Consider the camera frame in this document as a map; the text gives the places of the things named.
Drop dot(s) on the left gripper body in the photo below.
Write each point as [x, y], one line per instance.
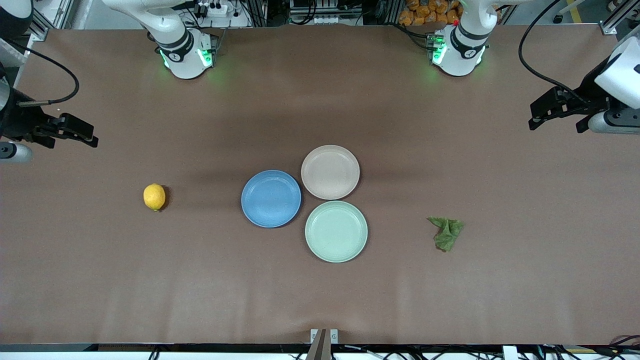
[593, 94]

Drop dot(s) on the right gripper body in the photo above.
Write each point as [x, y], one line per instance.
[19, 123]

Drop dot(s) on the yellow lemon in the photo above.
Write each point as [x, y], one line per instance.
[154, 197]

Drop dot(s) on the green lettuce leaf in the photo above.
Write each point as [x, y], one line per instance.
[446, 234]

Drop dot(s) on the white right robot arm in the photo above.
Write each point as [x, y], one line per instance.
[185, 55]

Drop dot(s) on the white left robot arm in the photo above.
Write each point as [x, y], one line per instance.
[457, 55]

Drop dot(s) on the grey metal bar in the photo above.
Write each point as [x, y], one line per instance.
[12, 52]

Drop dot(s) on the bag of orange fruit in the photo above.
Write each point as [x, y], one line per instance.
[425, 12]

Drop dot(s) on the white power strip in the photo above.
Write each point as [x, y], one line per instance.
[212, 7]

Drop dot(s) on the blue plate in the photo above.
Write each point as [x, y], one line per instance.
[271, 199]

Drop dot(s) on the beige pink plate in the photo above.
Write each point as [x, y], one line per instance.
[330, 172]

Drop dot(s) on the pale green plate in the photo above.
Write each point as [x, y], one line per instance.
[336, 231]

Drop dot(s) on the aluminium frame profile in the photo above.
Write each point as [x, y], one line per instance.
[42, 27]
[612, 25]

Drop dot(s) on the small metal bracket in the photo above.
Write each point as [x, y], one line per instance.
[334, 336]

